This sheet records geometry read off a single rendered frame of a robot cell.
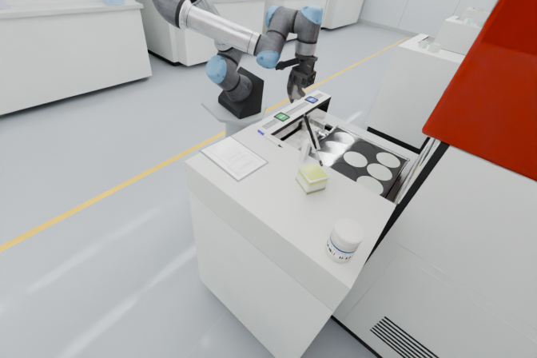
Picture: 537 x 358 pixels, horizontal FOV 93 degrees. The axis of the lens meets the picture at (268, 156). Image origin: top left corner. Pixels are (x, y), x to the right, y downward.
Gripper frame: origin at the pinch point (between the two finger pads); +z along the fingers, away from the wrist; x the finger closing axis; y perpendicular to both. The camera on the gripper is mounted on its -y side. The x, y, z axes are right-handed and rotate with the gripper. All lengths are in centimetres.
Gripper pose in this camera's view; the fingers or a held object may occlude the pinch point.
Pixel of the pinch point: (291, 99)
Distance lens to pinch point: 111.6
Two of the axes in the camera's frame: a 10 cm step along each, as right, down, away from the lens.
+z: -1.1, 7.6, 6.4
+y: 7.9, 4.5, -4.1
